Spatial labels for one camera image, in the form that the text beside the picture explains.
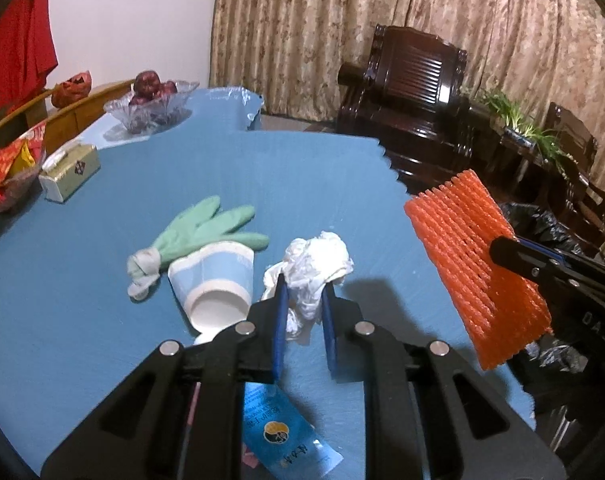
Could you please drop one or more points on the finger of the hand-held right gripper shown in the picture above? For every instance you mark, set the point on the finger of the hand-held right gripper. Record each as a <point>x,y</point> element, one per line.
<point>542,251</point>
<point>512,255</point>

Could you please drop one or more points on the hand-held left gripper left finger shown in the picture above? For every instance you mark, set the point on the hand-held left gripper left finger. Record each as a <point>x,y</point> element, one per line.
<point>280,325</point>

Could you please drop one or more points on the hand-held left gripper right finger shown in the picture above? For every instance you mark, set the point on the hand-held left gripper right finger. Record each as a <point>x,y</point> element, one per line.
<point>329,330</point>

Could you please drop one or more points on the trash bin with black bag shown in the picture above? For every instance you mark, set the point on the trash bin with black bag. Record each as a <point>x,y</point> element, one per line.
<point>547,225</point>

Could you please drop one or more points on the large orange foam net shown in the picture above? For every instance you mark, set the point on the large orange foam net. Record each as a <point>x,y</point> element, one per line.
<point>467,260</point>

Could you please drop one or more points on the white tissue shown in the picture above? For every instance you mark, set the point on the white tissue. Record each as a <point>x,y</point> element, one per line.
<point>317,260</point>

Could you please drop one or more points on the blue and white paper cup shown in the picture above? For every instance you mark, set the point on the blue and white paper cup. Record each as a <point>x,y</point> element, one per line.
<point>217,280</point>

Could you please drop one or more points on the blue packet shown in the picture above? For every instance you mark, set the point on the blue packet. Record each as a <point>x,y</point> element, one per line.
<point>277,425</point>

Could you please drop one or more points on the green glove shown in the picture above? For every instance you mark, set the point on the green glove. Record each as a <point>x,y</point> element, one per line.
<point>202,230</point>

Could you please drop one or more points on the dark wooden armchair with cushion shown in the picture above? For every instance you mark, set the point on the dark wooden armchair with cushion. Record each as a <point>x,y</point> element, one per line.
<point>577,190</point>

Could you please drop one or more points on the dark wooden side table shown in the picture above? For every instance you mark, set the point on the dark wooden side table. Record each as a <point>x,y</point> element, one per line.
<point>512,160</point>

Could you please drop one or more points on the green potted plant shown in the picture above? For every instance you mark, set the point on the green potted plant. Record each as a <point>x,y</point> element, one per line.
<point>512,110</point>

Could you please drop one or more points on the blue felt table cloth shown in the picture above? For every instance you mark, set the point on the blue felt table cloth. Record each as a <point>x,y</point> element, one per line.
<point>307,175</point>

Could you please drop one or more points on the large dark wooden armchair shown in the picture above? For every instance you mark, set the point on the large dark wooden armchair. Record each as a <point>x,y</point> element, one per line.
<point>407,110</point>

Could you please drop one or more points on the light blue plastic tablecloth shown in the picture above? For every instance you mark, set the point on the light blue plastic tablecloth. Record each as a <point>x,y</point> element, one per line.
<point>222,110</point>

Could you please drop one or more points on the glass fruit bowl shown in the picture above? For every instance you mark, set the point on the glass fruit bowl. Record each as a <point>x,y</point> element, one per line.
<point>147,115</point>

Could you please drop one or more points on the tissue box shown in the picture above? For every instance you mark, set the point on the tissue box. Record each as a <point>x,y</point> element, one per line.
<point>70,175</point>

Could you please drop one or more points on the red apple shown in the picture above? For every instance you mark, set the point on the red apple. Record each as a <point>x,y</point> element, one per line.
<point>168,88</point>
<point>137,100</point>
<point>147,84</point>

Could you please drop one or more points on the light wooden cabinet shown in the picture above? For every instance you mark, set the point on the light wooden cabinet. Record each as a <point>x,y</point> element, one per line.
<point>72,120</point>

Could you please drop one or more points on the glass candy bowl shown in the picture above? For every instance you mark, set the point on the glass candy bowl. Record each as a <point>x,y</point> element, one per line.
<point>17,190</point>

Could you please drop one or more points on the beige floral curtain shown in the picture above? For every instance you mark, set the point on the beige floral curtain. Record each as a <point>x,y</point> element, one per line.
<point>307,25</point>

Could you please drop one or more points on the yellow packet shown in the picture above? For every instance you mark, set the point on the yellow packet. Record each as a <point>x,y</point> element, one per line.
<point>26,156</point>

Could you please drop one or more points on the red plastic bag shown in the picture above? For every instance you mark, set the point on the red plastic bag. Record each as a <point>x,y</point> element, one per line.
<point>72,91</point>

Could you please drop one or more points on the red patterned packet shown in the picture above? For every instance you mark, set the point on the red patterned packet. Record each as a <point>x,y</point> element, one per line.
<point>5,165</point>

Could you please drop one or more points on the red cloth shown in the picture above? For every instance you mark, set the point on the red cloth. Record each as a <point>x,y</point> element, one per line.
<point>17,50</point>

